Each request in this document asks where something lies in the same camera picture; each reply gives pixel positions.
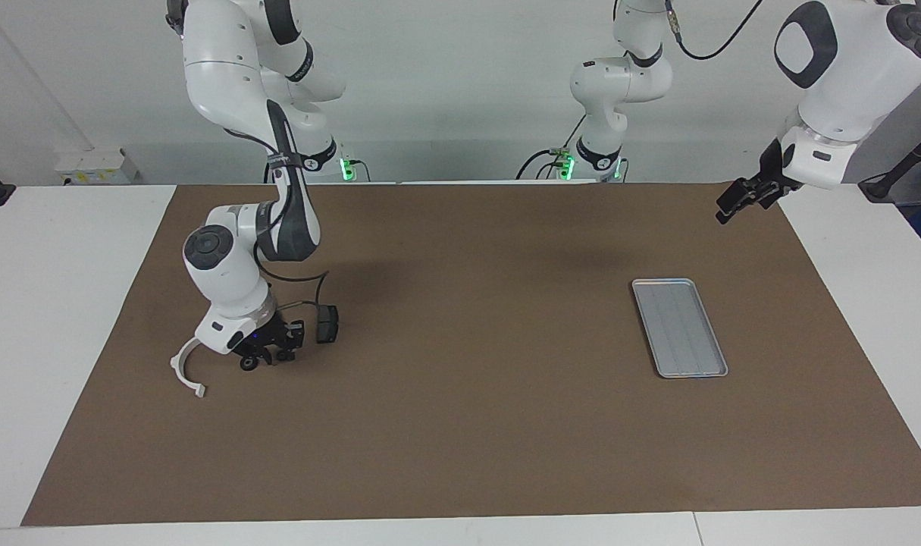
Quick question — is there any silver metal tray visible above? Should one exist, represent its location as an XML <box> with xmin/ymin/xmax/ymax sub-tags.
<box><xmin>631</xmin><ymin>278</ymin><xmax>730</xmax><ymax>380</ymax></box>

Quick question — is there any black stand with pole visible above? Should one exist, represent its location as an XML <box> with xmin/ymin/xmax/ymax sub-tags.
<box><xmin>858</xmin><ymin>120</ymin><xmax>921</xmax><ymax>202</ymax></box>

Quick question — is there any brown table mat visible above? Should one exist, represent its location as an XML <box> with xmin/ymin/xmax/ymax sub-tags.
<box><xmin>20</xmin><ymin>182</ymin><xmax>921</xmax><ymax>528</ymax></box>

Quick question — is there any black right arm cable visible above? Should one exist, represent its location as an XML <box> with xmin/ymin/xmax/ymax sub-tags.
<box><xmin>225</xmin><ymin>129</ymin><xmax>332</xmax><ymax>312</ymax></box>

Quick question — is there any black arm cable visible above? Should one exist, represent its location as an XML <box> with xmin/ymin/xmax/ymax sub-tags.
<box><xmin>225</xmin><ymin>129</ymin><xmax>332</xmax><ymax>312</ymax></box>
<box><xmin>663</xmin><ymin>0</ymin><xmax>766</xmax><ymax>61</ymax></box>

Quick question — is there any white semicircular bracket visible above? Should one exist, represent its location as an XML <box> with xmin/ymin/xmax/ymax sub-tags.
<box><xmin>170</xmin><ymin>337</ymin><xmax>207</xmax><ymax>400</ymax></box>

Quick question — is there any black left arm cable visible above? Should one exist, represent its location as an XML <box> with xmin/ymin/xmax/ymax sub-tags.
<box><xmin>663</xmin><ymin>0</ymin><xmax>766</xmax><ymax>61</ymax></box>

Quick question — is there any black left base cable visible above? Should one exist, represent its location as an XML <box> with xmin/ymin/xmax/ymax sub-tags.
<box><xmin>515</xmin><ymin>114</ymin><xmax>586</xmax><ymax>181</ymax></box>

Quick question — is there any white wall socket box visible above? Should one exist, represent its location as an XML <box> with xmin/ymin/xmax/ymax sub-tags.
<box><xmin>55</xmin><ymin>146</ymin><xmax>139</xmax><ymax>187</ymax></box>

